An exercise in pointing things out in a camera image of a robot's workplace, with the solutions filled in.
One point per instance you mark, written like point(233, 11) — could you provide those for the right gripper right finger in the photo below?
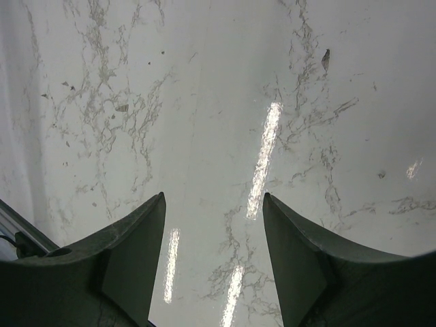
point(323, 279)

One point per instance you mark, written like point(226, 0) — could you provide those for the left aluminium frame post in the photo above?
point(22, 236)

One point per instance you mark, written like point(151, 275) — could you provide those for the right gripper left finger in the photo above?
point(104, 279)

